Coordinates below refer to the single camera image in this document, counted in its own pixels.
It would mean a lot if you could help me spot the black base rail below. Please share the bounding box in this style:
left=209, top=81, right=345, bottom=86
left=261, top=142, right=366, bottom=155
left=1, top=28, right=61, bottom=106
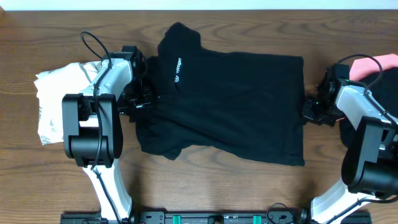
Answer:
left=60, top=207, right=373, bottom=224

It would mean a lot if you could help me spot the pink garment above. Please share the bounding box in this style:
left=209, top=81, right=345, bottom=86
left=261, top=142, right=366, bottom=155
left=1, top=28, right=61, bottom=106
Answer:
left=349, top=54, right=398, bottom=81

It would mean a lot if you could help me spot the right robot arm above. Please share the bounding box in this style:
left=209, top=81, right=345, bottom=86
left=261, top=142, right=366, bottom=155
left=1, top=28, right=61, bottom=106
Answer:
left=297, top=63, right=397, bottom=223

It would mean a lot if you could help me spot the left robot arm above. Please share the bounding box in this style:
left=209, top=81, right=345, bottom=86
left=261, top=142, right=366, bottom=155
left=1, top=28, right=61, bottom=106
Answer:
left=60, top=45, right=155, bottom=223

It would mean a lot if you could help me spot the black clothes pile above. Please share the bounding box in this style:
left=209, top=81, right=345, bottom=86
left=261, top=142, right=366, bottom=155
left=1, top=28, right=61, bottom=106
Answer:
left=338, top=67, right=398, bottom=149

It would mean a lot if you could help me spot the white patterned folded cloth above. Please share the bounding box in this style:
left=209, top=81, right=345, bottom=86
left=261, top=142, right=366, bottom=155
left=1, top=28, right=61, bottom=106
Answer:
left=34, top=61, right=101, bottom=145

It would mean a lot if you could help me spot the black t-shirt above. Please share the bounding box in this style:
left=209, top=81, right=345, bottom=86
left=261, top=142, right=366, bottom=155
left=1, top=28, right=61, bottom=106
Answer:
left=136, top=22, right=305, bottom=166

